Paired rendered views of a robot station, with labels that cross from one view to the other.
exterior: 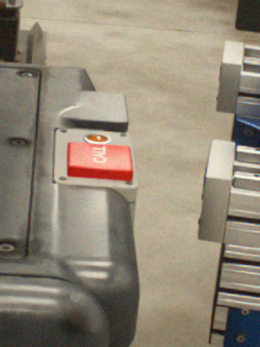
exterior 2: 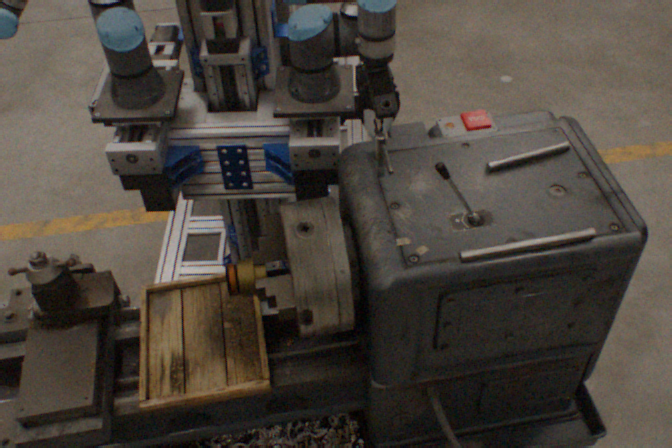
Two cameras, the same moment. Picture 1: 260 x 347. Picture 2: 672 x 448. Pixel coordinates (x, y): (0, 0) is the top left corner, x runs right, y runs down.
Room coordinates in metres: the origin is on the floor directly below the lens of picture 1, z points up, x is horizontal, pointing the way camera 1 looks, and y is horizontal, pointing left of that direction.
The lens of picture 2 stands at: (1.37, 1.34, 2.35)
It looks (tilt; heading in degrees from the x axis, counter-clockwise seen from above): 46 degrees down; 266
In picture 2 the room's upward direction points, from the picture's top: 3 degrees counter-clockwise
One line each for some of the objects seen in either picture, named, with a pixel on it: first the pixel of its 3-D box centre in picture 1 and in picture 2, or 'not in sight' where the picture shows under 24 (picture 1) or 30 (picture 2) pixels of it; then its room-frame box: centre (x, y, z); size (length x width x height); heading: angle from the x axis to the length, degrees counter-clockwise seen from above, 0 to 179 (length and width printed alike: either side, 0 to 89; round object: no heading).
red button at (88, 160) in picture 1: (98, 164); (475, 121); (0.93, 0.01, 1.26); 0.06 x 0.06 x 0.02; 4
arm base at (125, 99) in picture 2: not in sight; (134, 77); (1.79, -0.38, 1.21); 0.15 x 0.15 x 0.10
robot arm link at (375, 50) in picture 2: not in sight; (375, 42); (1.19, 0.11, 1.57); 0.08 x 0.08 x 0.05
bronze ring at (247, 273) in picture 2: not in sight; (247, 277); (1.51, 0.27, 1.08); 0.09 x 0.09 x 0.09; 4
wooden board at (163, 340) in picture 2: not in sight; (203, 336); (1.64, 0.28, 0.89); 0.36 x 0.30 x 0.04; 94
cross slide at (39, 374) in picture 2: not in sight; (64, 337); (1.96, 0.29, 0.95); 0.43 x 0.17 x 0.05; 94
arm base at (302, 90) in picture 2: not in sight; (313, 72); (1.30, -0.33, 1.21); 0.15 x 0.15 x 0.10
